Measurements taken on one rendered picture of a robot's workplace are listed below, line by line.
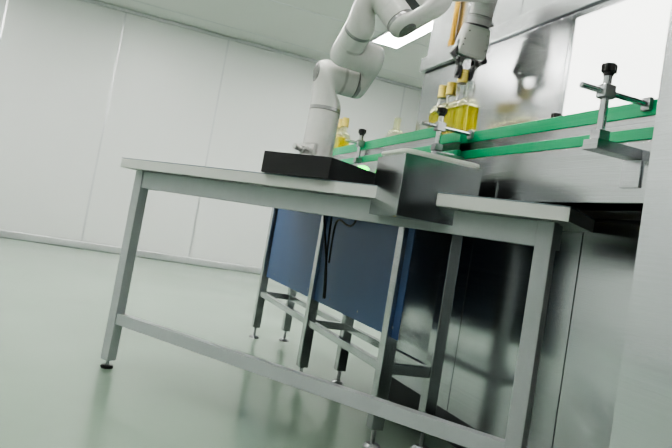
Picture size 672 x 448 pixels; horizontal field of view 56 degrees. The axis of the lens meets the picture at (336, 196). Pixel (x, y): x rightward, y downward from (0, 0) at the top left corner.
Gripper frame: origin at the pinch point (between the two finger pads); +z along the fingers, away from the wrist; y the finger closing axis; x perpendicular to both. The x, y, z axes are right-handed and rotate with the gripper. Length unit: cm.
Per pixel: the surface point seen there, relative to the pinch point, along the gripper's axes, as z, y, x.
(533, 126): 11, 4, 51
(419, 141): 23.8, 13.4, 10.2
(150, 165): 57, 87, -37
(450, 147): 23.0, 6.0, 16.5
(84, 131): 140, 137, -560
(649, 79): -6, -13, 65
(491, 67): -4.6, -11.8, -4.9
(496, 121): 12.1, -11.9, 7.9
